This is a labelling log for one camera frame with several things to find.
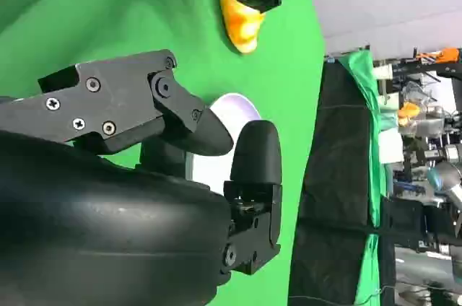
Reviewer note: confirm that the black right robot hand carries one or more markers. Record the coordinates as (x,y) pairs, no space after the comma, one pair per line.
(101,219)

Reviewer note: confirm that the orange and white bread roll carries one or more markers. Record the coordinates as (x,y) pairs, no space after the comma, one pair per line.
(240,28)

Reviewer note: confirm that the lilac plate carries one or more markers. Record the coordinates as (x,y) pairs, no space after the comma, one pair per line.
(238,109)

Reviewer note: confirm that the green table cloth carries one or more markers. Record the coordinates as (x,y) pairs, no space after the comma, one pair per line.
(108,13)

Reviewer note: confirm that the green fabric sheet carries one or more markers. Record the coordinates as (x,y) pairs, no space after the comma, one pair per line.
(368,104)

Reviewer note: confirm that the black curtain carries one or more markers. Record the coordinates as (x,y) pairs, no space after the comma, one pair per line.
(335,147)

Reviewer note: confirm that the small orange object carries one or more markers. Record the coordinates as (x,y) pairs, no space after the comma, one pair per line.
(408,113)

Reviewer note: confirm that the orange power tool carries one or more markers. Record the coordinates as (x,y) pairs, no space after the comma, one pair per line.
(445,55)

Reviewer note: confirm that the white box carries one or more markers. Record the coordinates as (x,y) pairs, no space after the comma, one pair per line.
(390,145)

